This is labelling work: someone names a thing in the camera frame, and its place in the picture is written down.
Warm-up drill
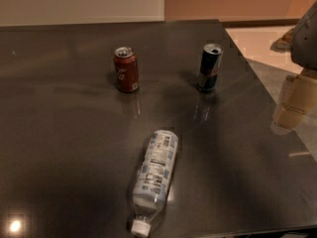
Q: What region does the blue silver energy drink can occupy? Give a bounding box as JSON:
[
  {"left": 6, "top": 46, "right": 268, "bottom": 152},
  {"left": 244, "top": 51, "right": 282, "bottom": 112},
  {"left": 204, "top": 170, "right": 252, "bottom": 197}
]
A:
[{"left": 197, "top": 44, "right": 224, "bottom": 92}]

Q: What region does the white and tan gripper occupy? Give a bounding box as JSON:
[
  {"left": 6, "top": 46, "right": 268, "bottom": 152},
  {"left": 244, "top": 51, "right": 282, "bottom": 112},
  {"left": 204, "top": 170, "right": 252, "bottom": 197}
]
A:
[{"left": 270, "top": 68, "right": 317, "bottom": 135}]

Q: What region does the clear blue-labelled plastic bottle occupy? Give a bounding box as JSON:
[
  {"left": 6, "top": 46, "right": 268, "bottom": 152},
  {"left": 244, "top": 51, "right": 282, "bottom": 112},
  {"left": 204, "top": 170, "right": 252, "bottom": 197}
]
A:
[{"left": 131, "top": 130, "right": 178, "bottom": 238}]

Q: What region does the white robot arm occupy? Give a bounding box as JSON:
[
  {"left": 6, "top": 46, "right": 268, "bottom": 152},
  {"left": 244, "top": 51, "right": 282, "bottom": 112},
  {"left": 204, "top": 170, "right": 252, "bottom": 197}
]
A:
[{"left": 270, "top": 2, "right": 317, "bottom": 135}]

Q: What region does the red coke can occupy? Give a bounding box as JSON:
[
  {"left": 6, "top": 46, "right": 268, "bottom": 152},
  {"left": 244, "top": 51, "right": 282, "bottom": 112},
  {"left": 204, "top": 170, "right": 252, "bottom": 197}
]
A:
[{"left": 113, "top": 47, "right": 140, "bottom": 93}]

